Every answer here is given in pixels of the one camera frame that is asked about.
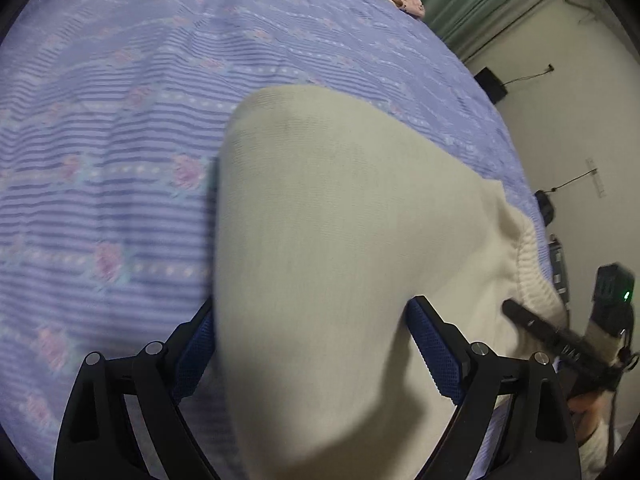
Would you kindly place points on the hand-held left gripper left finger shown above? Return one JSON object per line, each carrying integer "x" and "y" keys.
{"x": 192, "y": 360}

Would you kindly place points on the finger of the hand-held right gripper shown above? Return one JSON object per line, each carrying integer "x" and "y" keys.
{"x": 540, "y": 327}

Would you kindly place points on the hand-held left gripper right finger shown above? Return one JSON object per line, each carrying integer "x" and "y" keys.
{"x": 435, "y": 355}

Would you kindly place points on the cream pants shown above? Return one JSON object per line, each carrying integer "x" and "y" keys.
{"x": 325, "y": 235}

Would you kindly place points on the person's right hand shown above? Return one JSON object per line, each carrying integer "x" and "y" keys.
{"x": 590, "y": 412}

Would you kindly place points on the black speaker box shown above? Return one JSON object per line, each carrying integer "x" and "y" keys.
{"x": 491, "y": 84}

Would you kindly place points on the purple floral striped bedsheet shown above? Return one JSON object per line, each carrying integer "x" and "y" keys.
{"x": 100, "y": 110}

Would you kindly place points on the green curtain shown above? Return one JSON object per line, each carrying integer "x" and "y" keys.
{"x": 475, "y": 0}

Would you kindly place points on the white wall socket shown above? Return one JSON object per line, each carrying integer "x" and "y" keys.
{"x": 595, "y": 177}

